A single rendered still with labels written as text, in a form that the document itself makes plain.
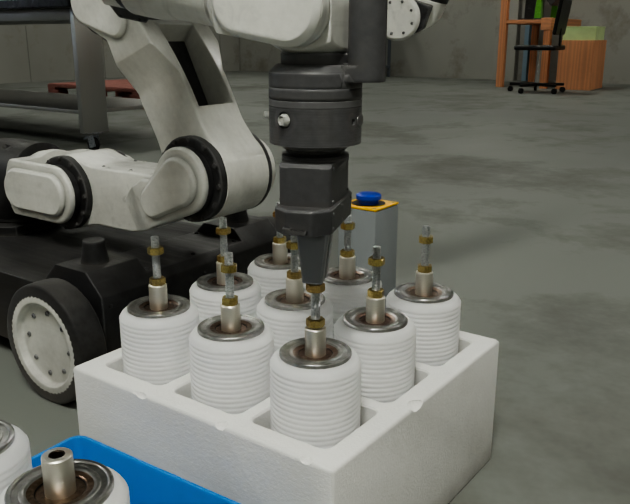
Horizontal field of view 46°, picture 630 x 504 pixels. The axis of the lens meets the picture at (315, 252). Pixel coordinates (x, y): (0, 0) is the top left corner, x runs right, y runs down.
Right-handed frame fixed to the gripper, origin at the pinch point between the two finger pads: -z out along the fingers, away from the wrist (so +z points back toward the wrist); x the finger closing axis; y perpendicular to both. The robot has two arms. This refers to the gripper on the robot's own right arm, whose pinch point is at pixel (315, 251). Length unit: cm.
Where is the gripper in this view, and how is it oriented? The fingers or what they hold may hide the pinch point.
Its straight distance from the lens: 74.8
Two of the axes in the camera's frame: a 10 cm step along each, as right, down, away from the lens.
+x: 2.5, -2.7, 9.3
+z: 0.0, -9.6, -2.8
